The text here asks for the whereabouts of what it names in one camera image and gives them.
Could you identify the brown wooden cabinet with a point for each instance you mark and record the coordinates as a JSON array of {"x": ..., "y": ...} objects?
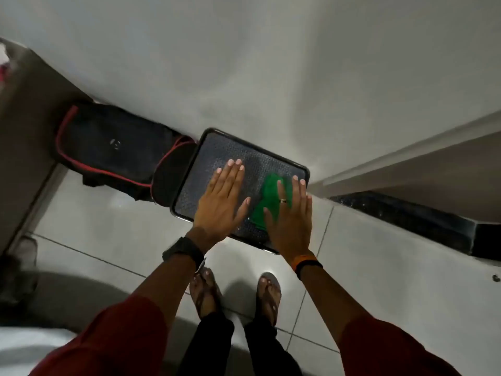
[{"x": 27, "y": 133}]

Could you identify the person's right middle finger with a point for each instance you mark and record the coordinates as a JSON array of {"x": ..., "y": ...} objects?
[{"x": 296, "y": 193}]

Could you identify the person's left forearm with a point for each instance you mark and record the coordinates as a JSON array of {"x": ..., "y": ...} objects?
[{"x": 172, "y": 281}]

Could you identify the person's right foot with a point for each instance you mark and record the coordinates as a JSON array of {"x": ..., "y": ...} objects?
[{"x": 268, "y": 295}]

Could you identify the black wristwatch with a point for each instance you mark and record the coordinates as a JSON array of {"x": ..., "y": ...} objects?
[{"x": 184, "y": 248}]

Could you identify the grey shoe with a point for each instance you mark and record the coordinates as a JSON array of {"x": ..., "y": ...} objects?
[{"x": 19, "y": 266}]

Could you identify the person's right hand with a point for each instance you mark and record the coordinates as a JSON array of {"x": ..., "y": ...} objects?
[{"x": 291, "y": 231}]

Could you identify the green scrub cloth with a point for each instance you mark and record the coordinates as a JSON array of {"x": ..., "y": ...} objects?
[{"x": 270, "y": 191}]

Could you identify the black trousers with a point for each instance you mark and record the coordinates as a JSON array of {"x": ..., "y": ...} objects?
[{"x": 211, "y": 348}]

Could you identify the person's left little finger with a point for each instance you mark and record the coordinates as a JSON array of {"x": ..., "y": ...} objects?
[{"x": 214, "y": 182}]

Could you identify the person's right forearm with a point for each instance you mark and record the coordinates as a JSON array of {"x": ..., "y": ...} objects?
[{"x": 332, "y": 301}]

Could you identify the brown sandal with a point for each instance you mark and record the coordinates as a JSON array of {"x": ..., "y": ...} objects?
[
  {"x": 273, "y": 278},
  {"x": 213, "y": 299}
]

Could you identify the brown door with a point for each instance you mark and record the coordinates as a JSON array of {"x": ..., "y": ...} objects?
[{"x": 450, "y": 180}]

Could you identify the white door frame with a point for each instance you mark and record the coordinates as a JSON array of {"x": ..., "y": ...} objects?
[{"x": 391, "y": 160}]

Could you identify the black textured tray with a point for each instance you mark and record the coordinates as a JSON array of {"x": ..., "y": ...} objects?
[{"x": 219, "y": 152}]

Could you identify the black stone threshold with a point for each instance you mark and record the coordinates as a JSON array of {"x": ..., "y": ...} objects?
[{"x": 422, "y": 219}]

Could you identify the person's right thumb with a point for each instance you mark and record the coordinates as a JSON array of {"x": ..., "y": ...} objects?
[{"x": 270, "y": 221}]

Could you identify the black bag with red piping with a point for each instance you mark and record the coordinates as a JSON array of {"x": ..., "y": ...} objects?
[{"x": 109, "y": 148}]

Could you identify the person's left thumb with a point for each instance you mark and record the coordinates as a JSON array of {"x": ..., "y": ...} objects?
[{"x": 243, "y": 209}]

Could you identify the person's foot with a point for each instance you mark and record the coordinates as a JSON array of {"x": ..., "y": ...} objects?
[
  {"x": 203, "y": 289},
  {"x": 268, "y": 295}
]

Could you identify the orange and black wristband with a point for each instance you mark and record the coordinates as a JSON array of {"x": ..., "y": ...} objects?
[{"x": 307, "y": 263}]

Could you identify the person's left foot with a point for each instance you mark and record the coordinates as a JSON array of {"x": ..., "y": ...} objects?
[{"x": 203, "y": 289}]

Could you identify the person's left hand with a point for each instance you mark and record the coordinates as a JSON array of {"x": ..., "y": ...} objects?
[{"x": 217, "y": 207}]

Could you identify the red garment sleeve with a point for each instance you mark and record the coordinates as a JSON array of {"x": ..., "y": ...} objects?
[
  {"x": 113, "y": 340},
  {"x": 387, "y": 348}
]

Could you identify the person's right little finger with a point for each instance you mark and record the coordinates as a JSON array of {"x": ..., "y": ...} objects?
[{"x": 310, "y": 205}]

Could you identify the person's left middle finger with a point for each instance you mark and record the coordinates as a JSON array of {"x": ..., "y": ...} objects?
[{"x": 234, "y": 174}]

